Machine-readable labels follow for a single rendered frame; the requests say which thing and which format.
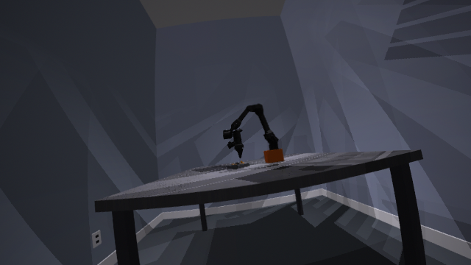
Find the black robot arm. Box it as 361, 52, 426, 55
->
223, 104, 278, 150

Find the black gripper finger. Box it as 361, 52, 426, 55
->
236, 149, 243, 158

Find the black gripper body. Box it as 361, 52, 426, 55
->
234, 137, 244, 149

